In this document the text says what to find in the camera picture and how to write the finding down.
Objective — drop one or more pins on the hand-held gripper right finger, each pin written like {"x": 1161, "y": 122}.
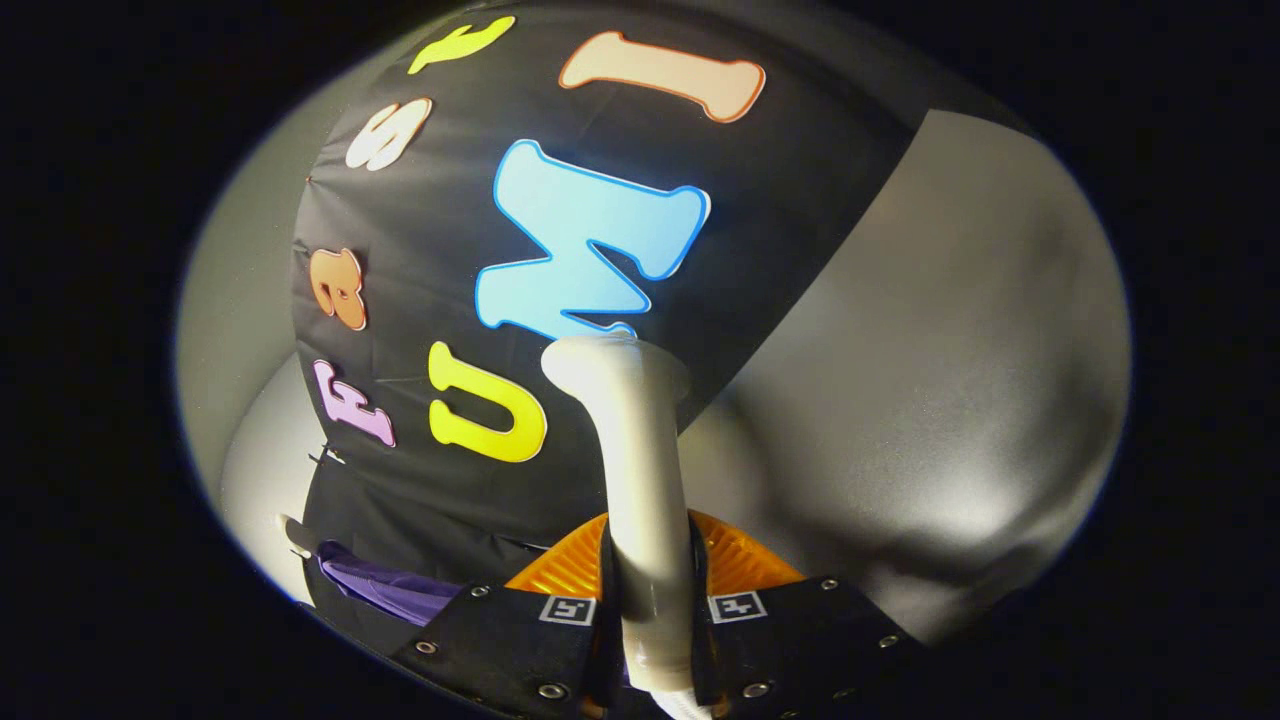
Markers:
{"x": 800, "y": 640}

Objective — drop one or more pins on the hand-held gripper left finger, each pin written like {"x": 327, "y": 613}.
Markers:
{"x": 500, "y": 640}

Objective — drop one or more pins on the white garment steamer head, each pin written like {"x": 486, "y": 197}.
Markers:
{"x": 645, "y": 480}

